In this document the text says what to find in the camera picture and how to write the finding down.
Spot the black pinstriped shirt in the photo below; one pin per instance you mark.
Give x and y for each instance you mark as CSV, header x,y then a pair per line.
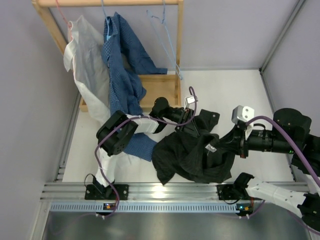
x,y
186,155

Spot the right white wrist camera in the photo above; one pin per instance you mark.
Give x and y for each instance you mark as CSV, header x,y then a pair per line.
x,y
241,115

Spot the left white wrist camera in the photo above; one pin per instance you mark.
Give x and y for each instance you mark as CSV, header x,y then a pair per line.
x,y
190,100

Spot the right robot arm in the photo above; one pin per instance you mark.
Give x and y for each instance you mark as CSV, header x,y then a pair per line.
x,y
288,132

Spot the white shirt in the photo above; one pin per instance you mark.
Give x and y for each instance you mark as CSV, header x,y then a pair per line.
x,y
83,56

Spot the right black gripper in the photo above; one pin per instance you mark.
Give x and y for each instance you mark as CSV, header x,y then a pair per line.
x,y
236,140

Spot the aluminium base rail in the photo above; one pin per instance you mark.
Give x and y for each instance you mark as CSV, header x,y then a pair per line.
x,y
136,192

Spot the slotted grey cable duct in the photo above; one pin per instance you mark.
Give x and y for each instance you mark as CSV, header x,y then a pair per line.
x,y
149,207

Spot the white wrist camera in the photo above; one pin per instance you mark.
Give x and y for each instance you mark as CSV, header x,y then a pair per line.
x,y
241,115
190,100

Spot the pink wire hanger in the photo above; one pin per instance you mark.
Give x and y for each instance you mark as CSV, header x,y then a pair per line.
x,y
62,15

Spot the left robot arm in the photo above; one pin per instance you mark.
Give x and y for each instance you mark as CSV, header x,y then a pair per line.
x,y
117,132

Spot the blue hanger under blue shirt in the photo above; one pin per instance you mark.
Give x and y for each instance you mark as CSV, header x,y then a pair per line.
x,y
107,22

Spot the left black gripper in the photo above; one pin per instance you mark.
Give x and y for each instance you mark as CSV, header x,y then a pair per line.
x,y
189,128

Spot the wooden clothes rack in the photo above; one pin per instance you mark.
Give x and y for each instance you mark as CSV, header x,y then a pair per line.
x,y
157,85

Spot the blue checkered shirt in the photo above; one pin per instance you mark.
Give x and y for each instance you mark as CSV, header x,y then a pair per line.
x,y
126,59

